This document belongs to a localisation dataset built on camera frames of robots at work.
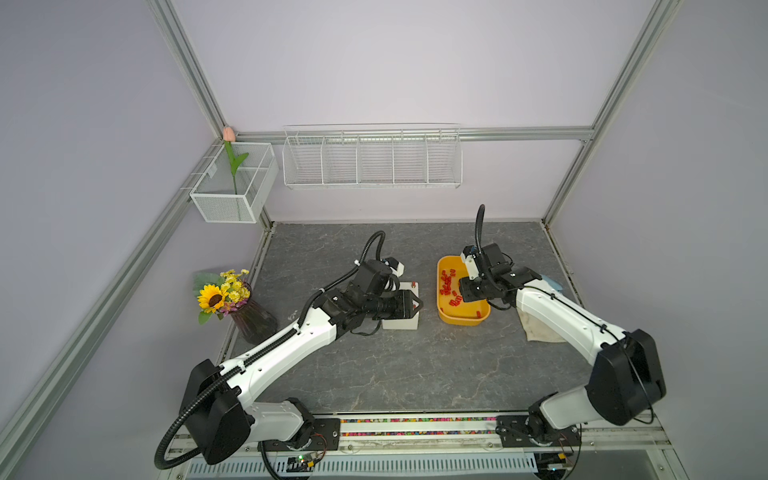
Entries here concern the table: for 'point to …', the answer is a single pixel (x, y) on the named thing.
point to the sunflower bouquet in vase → (229, 293)
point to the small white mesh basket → (238, 184)
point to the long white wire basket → (367, 156)
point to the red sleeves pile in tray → (446, 281)
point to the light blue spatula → (552, 282)
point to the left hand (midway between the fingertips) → (418, 308)
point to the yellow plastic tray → (452, 310)
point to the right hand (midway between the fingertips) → (463, 285)
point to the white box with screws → (405, 323)
